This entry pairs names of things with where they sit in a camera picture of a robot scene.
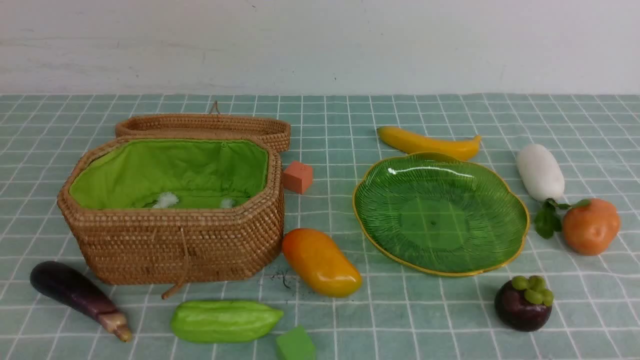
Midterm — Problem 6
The orange yellow mango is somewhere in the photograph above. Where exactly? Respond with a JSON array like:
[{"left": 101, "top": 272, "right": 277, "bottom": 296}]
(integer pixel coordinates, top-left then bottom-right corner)
[{"left": 282, "top": 228, "right": 362, "bottom": 297}]

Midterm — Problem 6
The yellow banana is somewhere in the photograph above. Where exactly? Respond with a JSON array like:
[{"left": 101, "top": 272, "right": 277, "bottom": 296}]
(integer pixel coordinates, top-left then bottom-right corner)
[{"left": 376, "top": 126, "right": 482, "bottom": 161}]

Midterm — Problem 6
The green ridged gourd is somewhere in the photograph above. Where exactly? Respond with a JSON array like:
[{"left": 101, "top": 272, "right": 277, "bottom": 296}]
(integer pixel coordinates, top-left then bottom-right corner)
[{"left": 170, "top": 300, "right": 284, "bottom": 344}]

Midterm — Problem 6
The white radish with leaves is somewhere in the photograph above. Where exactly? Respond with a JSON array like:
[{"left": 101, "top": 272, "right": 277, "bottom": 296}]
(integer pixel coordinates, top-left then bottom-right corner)
[{"left": 516, "top": 143, "right": 591, "bottom": 239}]

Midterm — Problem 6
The dark purple mangosteen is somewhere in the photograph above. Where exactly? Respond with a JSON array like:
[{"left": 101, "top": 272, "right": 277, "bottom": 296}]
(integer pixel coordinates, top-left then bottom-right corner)
[{"left": 494, "top": 275, "right": 554, "bottom": 332}]

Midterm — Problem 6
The orange brown potato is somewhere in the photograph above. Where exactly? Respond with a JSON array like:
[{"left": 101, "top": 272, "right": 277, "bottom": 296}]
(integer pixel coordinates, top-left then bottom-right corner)
[{"left": 562, "top": 198, "right": 621, "bottom": 256}]

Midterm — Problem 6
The dark purple eggplant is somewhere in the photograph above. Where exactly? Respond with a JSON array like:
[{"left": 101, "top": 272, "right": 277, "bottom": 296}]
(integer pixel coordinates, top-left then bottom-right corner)
[{"left": 29, "top": 260, "right": 133, "bottom": 342}]

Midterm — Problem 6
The orange foam cube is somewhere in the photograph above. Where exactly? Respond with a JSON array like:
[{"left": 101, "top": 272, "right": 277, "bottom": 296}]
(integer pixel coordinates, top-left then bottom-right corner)
[{"left": 282, "top": 161, "right": 314, "bottom": 194}]

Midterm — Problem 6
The woven rattan basket lid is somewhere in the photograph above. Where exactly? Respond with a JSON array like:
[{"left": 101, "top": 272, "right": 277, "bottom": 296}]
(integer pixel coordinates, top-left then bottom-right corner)
[{"left": 114, "top": 101, "right": 291, "bottom": 153}]

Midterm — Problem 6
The green glass leaf plate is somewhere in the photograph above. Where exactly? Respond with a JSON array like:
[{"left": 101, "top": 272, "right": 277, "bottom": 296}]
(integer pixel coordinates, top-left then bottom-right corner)
[{"left": 352, "top": 152, "right": 531, "bottom": 277}]

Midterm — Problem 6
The teal checkered tablecloth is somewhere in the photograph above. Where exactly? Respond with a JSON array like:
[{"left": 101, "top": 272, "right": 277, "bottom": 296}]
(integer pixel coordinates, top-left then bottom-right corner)
[{"left": 0, "top": 93, "right": 639, "bottom": 360}]

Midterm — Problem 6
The woven rattan basket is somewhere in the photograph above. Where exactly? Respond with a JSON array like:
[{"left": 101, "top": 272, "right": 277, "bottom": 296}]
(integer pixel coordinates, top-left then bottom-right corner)
[{"left": 57, "top": 136, "right": 285, "bottom": 285}]

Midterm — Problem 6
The green foam cube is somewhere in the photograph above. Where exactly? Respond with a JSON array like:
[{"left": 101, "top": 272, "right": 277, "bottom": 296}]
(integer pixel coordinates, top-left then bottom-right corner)
[{"left": 276, "top": 325, "right": 317, "bottom": 360}]

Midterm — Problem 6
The green fabric basket lining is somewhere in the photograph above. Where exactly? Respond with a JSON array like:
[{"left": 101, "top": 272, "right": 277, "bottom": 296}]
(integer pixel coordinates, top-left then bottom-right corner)
[{"left": 69, "top": 138, "right": 268, "bottom": 210}]

